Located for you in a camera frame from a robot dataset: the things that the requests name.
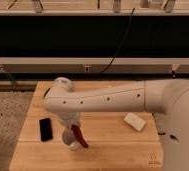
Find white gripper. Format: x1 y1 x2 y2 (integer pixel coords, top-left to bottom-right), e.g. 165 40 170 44
58 112 80 132

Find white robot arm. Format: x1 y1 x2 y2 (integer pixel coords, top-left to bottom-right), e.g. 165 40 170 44
43 77 189 171

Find black rectangular phone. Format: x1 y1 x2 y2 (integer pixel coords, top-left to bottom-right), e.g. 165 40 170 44
39 118 53 142

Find white sponge block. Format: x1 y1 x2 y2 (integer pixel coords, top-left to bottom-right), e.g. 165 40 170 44
124 113 146 132

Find grey metal rail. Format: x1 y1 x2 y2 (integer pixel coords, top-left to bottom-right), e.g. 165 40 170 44
0 57 189 74

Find black hanging cable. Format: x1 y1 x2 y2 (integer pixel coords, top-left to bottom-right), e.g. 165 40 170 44
99 7 136 74

